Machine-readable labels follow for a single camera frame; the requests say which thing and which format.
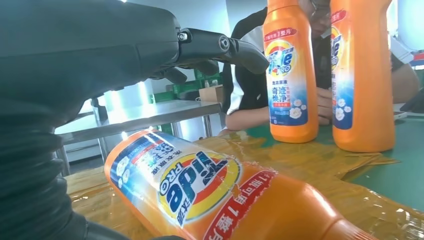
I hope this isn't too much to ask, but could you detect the green plastic crate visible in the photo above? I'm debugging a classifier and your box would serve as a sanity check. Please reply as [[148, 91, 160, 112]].
[[150, 69, 223, 104]]

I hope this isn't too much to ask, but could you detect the orange detergent bottle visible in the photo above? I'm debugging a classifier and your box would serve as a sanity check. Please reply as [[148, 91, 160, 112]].
[[263, 0, 320, 144], [104, 129, 379, 240], [330, 0, 397, 153]]

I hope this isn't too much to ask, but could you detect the stainless steel table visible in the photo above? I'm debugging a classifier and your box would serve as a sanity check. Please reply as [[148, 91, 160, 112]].
[[54, 99, 223, 177]]

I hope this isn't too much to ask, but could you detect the person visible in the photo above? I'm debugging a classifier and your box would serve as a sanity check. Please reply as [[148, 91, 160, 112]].
[[216, 0, 422, 134]]

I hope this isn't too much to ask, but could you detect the small cardboard box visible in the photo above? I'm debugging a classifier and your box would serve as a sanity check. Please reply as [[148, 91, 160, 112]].
[[198, 85, 225, 104]]

